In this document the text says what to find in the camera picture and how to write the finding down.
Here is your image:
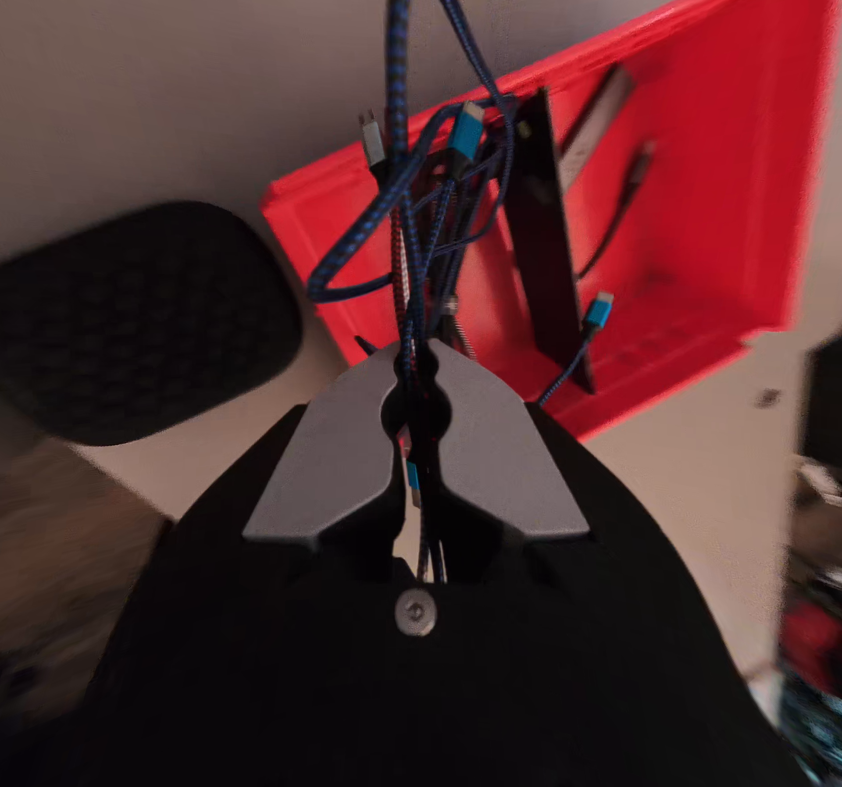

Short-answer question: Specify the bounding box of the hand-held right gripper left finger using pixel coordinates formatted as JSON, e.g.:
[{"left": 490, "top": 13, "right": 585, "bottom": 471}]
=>
[{"left": 242, "top": 340, "right": 412, "bottom": 554}]

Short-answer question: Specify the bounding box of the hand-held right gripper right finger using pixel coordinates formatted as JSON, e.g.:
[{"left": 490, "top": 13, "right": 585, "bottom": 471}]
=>
[{"left": 428, "top": 338, "right": 591, "bottom": 554}]

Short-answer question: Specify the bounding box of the slim grey usb hub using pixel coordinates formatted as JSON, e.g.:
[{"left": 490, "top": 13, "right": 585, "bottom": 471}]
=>
[{"left": 578, "top": 138, "right": 660, "bottom": 281}]

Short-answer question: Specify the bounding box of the red plastic bin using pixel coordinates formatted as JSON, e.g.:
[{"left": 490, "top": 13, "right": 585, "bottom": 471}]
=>
[{"left": 260, "top": 0, "right": 842, "bottom": 442}]

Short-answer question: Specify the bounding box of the blue braided usb cable bundle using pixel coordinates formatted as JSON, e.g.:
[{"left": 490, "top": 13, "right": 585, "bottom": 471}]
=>
[{"left": 308, "top": 0, "right": 616, "bottom": 584}]

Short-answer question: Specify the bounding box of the black flat strip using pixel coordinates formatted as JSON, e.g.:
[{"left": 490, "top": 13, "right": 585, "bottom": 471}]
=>
[{"left": 505, "top": 86, "right": 597, "bottom": 395}]

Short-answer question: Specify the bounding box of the black mesh pad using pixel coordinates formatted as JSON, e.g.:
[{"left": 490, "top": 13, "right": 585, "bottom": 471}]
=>
[{"left": 0, "top": 200, "right": 305, "bottom": 447}]

